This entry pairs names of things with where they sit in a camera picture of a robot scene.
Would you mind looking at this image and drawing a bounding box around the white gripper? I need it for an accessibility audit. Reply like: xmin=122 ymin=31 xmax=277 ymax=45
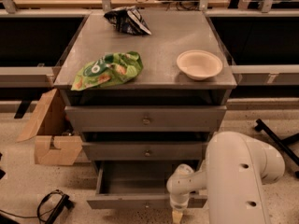
xmin=166 ymin=164 xmax=206 ymax=224

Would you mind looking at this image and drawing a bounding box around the grey bottom drawer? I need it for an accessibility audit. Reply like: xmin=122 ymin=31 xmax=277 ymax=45
xmin=87 ymin=160 xmax=201 ymax=209

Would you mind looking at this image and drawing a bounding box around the grey drawer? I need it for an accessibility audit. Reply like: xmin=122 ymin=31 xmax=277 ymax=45
xmin=65 ymin=105 xmax=226 ymax=133
xmin=82 ymin=141 xmax=206 ymax=161
xmin=87 ymin=160 xmax=201 ymax=209

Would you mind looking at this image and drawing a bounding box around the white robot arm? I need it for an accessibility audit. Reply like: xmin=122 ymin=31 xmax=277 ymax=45
xmin=166 ymin=132 xmax=285 ymax=224

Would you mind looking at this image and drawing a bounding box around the grey middle drawer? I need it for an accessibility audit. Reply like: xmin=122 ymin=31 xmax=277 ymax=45
xmin=82 ymin=141 xmax=206 ymax=161

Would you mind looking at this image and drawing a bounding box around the grey drawer cabinet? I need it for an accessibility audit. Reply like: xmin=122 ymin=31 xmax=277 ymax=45
xmin=53 ymin=9 xmax=238 ymax=183

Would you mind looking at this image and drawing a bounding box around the grey top drawer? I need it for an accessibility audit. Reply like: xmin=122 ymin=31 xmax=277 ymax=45
xmin=65 ymin=105 xmax=226 ymax=133

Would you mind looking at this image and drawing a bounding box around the black stand leg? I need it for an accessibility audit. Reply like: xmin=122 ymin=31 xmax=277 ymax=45
xmin=254 ymin=119 xmax=299 ymax=166

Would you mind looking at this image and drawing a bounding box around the brown cardboard box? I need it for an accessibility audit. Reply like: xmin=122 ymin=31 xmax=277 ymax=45
xmin=17 ymin=89 xmax=82 ymax=166

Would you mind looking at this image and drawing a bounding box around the white paper bowl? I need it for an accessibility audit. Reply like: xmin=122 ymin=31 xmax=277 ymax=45
xmin=177 ymin=50 xmax=223 ymax=80

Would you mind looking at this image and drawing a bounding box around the green chip bag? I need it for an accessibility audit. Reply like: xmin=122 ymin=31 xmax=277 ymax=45
xmin=71 ymin=51 xmax=143 ymax=91

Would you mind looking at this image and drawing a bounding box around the black crumpled snack bag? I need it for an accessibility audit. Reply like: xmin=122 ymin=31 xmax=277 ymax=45
xmin=104 ymin=6 xmax=151 ymax=35

